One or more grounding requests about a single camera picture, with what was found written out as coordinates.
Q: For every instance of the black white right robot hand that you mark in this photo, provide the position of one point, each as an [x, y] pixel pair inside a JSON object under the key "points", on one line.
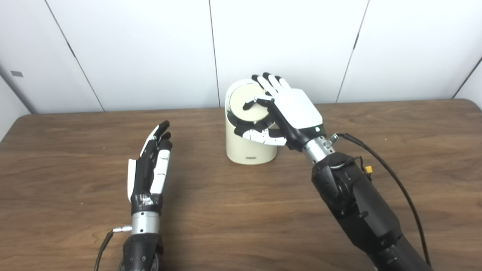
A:
{"points": [[297, 111]]}

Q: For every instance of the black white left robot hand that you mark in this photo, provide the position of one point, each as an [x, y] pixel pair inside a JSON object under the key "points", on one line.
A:
{"points": [[145, 184]]}

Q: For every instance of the round cream bin lid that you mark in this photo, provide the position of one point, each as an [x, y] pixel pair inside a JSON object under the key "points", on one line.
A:
{"points": [[244, 96]]}

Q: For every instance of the cream-colored bin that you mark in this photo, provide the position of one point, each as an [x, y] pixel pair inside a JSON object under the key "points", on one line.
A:
{"points": [[250, 150]]}

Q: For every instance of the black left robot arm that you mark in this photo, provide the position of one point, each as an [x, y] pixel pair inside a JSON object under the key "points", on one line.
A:
{"points": [[143, 244]]}

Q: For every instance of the grey wall label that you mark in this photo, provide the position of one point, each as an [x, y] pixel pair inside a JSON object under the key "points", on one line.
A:
{"points": [[16, 73]]}

